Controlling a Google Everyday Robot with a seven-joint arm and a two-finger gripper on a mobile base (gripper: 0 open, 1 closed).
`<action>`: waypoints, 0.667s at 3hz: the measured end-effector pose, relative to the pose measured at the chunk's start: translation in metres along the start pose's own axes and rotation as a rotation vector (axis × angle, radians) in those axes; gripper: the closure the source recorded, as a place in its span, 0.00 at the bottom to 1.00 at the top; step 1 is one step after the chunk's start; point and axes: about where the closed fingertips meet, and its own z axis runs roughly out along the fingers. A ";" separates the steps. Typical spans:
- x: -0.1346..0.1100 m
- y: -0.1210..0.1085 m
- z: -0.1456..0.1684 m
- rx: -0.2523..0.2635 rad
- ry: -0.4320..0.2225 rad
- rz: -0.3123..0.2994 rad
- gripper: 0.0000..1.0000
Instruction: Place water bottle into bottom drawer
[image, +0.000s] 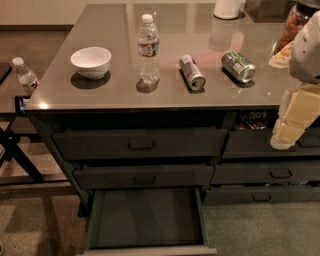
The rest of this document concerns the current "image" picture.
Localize slim silver drink can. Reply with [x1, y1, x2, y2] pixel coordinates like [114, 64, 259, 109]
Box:
[179, 55, 206, 91]

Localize green silver soda can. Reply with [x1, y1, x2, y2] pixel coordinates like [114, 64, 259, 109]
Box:
[221, 50, 256, 83]

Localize dark side table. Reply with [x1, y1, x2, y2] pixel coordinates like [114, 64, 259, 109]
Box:
[0, 61, 68, 186]

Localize small water bottle on side table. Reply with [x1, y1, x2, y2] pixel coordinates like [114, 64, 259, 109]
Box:
[12, 57, 39, 95]

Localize middle right drawer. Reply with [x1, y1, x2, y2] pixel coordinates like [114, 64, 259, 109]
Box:
[212, 160, 320, 185]

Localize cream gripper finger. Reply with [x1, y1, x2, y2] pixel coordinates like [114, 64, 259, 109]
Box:
[270, 83, 320, 150]

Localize dark grey cabinet counter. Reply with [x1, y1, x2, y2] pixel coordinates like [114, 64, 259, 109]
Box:
[27, 4, 319, 203]

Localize top right drawer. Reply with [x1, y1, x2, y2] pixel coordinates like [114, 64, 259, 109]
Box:
[223, 128, 320, 159]

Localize clear jar of snacks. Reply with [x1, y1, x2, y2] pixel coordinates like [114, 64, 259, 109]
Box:
[274, 0, 320, 53]

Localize clear plastic water bottle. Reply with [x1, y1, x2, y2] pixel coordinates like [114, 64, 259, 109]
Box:
[137, 14, 160, 85]

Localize middle left drawer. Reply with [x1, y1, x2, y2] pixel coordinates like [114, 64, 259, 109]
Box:
[74, 164, 214, 189]

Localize top left drawer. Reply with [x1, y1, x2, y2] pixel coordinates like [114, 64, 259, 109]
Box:
[52, 127, 227, 160]

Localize open bottom left drawer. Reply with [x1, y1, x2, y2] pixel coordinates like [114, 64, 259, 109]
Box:
[80, 188, 217, 256]

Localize bottom right drawer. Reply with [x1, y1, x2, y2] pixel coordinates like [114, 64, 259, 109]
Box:
[202, 186, 320, 205]

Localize white cylindrical container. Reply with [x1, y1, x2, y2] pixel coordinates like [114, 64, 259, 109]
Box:
[213, 0, 241, 20]

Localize white ceramic bowl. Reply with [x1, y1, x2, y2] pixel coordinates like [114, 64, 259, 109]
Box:
[70, 47, 112, 80]

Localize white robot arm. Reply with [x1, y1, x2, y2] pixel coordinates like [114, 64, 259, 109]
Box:
[269, 11, 320, 150]

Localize snack packets in drawer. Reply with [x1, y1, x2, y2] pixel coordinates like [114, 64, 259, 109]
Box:
[238, 110, 277, 130]

